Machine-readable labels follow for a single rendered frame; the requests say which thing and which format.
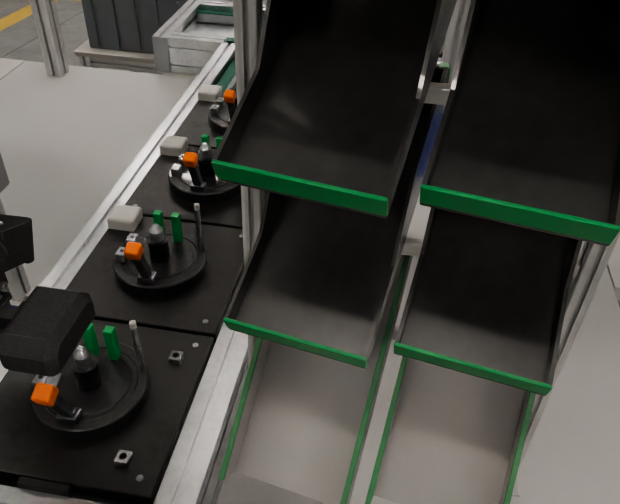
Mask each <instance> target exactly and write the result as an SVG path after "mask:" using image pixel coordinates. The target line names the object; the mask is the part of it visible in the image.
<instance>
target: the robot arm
mask: <svg viewBox="0 0 620 504"><path fill-rule="evenodd" d="M33 261H34V244H33V230H32V219H31V218H29V217H22V216H13V215H3V214H0V361H1V364H2V366H3V367H4V368H6V369H8V370H12V371H19V372H25V373H31V374H37V375H43V376H49V377H52V376H56V375H57V374H59V373H60V372H61V370H62V368H63V367H64V365H65V364H66V362H67V360H68V359H69V357H70V356H71V354H72V352H73V351H74V349H75V347H76V346H77V344H78V343H79V341H80V339H81V338H82V336H83V335H84V333H85V331H86V330H87V328H88V326H89V325H90V323H91V322H92V320H93V318H94V317H95V315H96V312H95V308H94V304H93V301H92V299H91V297H90V295H89V293H85V292H79V291H72V290H65V289H58V288H52V287H45V286H36V287H35V289H34V290H33V291H32V293H31V294H30V295H29V296H28V298H27V299H26V300H25V301H22V302H21V303H20V305H19V306H15V305H11V304H10V300H11V299H12V295H11V293H10V292H4V291H1V290H6V289H7V288H8V280H7V277H6V275H5V272H7V271H9V270H11V269H13V268H15V267H17V266H19V265H22V264H24V263H26V264H29V263H31V262H33Z"/></svg>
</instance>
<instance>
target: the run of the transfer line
mask: <svg viewBox="0 0 620 504"><path fill-rule="evenodd" d="M152 43H153V50H154V58H155V66H156V71H159V72H169V73H171V72H172V73H182V74H191V75H198V74H199V73H200V72H201V70H202V69H203V68H204V66H205V65H206V64H207V62H208V61H209V60H210V58H211V57H212V56H213V54H214V53H222V56H223V55H224V54H232V61H233V59H235V41H234V18H233V2H224V1H213V0H188V1H187V2H186V3H185V4H184V5H183V6H182V7H181V8H180V9H179V10H178V11H177V12H176V13H175V14H174V15H173V16H172V17H171V18H170V19H169V20H168V21H167V22H166V23H165V24H164V25H163V26H162V27H161V28H160V29H159V30H158V31H157V32H156V33H154V34H153V35H152Z"/></svg>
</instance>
